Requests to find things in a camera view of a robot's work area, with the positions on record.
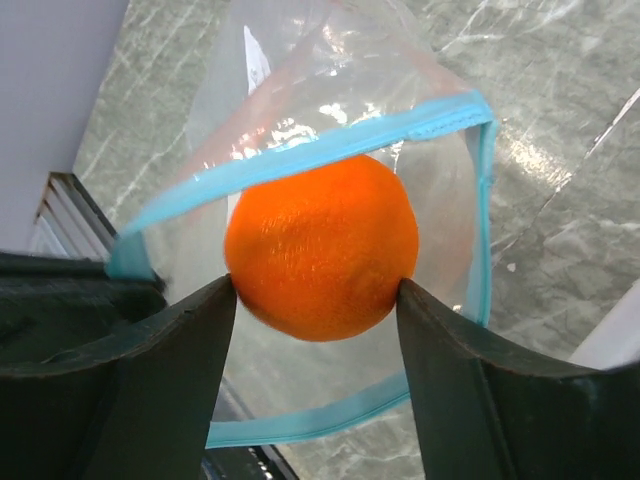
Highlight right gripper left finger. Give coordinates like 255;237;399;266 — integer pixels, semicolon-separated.
1;277;236;479

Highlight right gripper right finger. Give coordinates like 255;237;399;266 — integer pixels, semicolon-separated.
396;279;639;479

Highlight orange tangerine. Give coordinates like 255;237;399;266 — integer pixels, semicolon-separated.
224;155;419;342

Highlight aluminium rail frame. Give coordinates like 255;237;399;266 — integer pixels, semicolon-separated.
29;172;115;261

